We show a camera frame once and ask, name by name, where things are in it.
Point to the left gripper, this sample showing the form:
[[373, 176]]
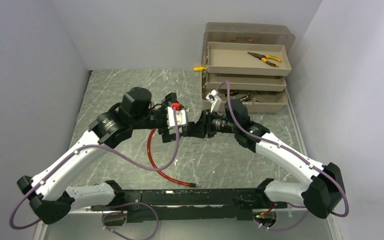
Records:
[[166, 135]]

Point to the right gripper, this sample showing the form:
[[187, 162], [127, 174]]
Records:
[[203, 126]]

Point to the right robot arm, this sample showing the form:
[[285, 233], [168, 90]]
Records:
[[320, 189]]

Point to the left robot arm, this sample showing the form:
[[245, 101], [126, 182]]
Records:
[[50, 193]]

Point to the tools in bottom tray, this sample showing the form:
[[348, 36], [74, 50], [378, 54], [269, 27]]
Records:
[[253, 96]]

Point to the beige tiered toolbox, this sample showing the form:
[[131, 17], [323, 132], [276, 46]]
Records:
[[225, 55]]

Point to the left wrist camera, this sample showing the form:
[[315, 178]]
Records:
[[176, 116]]

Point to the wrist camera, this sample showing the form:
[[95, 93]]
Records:
[[176, 116], [215, 100]]

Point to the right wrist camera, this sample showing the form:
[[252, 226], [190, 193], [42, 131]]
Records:
[[215, 100]]

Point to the yellow handled screwdriver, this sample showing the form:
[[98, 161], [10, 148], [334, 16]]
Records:
[[200, 68]]

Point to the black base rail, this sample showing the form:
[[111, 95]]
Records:
[[192, 204]]

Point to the yellow handled pliers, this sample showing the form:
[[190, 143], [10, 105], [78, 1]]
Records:
[[266, 59]]

